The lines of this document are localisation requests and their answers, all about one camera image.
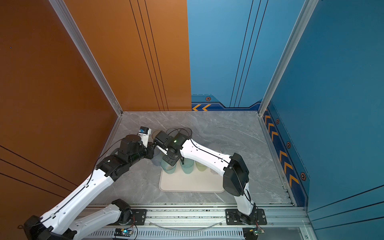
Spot white rectangular tray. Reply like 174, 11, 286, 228
159, 166, 224, 193

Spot light green tall cup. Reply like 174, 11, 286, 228
195, 162, 208, 172

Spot aluminium frame rail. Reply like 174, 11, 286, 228
131, 203, 311, 229

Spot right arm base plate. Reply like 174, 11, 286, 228
225, 208, 268, 226

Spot teal tall cup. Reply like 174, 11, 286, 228
161, 160, 177, 175
181, 158, 195, 174

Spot left aluminium corner post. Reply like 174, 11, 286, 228
49, 0, 123, 117

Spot light blue plastic cup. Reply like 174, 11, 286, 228
151, 149, 163, 167

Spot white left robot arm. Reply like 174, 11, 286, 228
21, 133, 155, 240

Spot dark grey tall cup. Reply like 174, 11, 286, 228
179, 128, 193, 139

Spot right green circuit board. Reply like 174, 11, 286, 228
243, 228, 265, 240

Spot right aluminium corner post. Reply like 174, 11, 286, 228
258, 0, 319, 117

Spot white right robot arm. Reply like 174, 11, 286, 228
154, 131, 257, 225

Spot aluminium corner post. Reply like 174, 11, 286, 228
258, 0, 319, 117
49, 0, 123, 117

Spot left green circuit board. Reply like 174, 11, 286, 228
113, 228, 134, 239

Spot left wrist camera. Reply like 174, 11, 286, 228
138, 126, 152, 148

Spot blue-grey tall plastic cup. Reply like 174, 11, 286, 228
166, 128, 180, 137

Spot clear faceted glass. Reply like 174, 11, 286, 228
210, 169, 218, 175

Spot green circuit board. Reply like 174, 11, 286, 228
243, 228, 265, 240
113, 228, 134, 239

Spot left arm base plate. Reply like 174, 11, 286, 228
118, 209, 147, 226

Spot yellow tall plastic cup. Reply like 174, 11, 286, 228
152, 130, 161, 140

